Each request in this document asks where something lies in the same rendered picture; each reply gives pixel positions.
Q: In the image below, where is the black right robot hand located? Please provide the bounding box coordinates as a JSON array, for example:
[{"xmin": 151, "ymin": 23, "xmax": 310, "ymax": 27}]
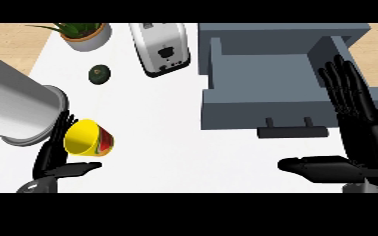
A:
[{"xmin": 276, "ymin": 54, "xmax": 378, "ymax": 185}]

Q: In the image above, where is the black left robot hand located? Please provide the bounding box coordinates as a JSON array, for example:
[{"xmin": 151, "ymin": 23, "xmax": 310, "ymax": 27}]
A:
[{"xmin": 31, "ymin": 109, "xmax": 104, "ymax": 185}]

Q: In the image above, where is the yellow cup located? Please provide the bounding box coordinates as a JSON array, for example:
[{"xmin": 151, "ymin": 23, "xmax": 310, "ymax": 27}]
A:
[{"xmin": 62, "ymin": 118, "xmax": 117, "ymax": 157}]

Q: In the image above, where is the grey open drawer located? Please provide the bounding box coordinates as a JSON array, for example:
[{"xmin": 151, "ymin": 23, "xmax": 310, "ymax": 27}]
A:
[{"xmin": 200, "ymin": 37, "xmax": 378, "ymax": 131}]

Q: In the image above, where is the dark green avocado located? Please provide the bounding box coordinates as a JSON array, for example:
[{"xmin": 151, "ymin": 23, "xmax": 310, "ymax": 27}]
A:
[{"xmin": 87, "ymin": 64, "xmax": 113, "ymax": 86}]

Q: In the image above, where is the grey cabinet body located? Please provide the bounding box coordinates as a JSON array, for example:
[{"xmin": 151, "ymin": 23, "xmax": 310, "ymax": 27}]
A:
[{"xmin": 197, "ymin": 23, "xmax": 372, "ymax": 76}]

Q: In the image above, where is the potted green plant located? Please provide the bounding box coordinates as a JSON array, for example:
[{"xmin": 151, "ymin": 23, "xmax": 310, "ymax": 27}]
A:
[{"xmin": 27, "ymin": 23, "xmax": 114, "ymax": 53}]

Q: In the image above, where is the silver toaster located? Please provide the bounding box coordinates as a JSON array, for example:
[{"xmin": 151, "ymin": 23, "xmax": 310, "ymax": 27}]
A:
[{"xmin": 129, "ymin": 23, "xmax": 192, "ymax": 79}]

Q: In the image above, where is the black drawer handle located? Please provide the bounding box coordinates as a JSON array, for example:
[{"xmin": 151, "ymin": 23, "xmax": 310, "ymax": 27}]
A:
[{"xmin": 256, "ymin": 116, "xmax": 330, "ymax": 139}]

